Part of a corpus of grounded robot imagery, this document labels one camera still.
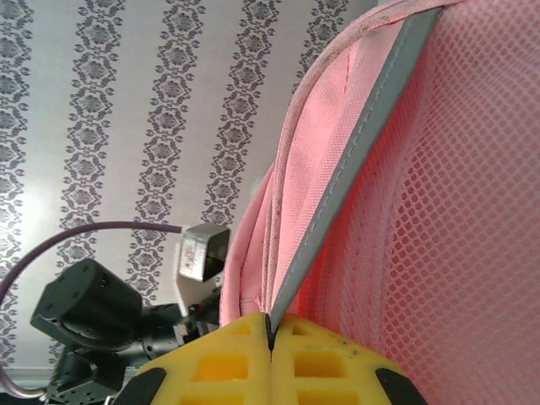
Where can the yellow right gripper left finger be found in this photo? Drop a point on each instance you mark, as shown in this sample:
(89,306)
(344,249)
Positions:
(219,363)

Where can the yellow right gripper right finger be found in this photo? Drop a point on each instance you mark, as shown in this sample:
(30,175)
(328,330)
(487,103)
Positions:
(320,367)

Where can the pink student backpack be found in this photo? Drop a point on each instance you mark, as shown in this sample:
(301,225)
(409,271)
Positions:
(422,190)

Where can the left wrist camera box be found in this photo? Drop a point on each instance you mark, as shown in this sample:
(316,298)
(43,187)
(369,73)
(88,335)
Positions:
(198,253)

